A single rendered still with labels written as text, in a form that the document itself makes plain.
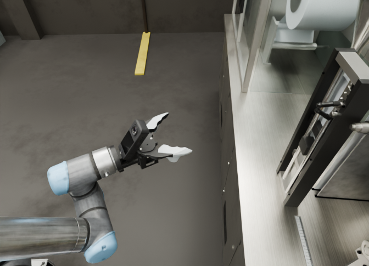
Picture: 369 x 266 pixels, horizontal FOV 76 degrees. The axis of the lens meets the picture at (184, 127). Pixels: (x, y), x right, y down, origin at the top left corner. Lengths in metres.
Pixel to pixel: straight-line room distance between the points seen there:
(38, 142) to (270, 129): 2.16
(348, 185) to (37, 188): 2.12
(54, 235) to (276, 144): 0.92
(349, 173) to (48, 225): 0.87
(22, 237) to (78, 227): 0.11
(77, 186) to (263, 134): 0.85
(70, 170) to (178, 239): 1.30
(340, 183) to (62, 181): 0.88
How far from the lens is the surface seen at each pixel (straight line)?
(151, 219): 1.89
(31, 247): 0.57
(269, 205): 0.97
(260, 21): 1.23
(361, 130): 0.67
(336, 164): 0.96
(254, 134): 1.17
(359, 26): 1.07
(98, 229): 0.64
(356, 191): 1.08
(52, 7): 4.64
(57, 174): 0.64
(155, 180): 2.05
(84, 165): 0.63
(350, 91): 0.65
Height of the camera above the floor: 1.72
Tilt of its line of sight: 45 degrees down
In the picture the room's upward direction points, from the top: straight up
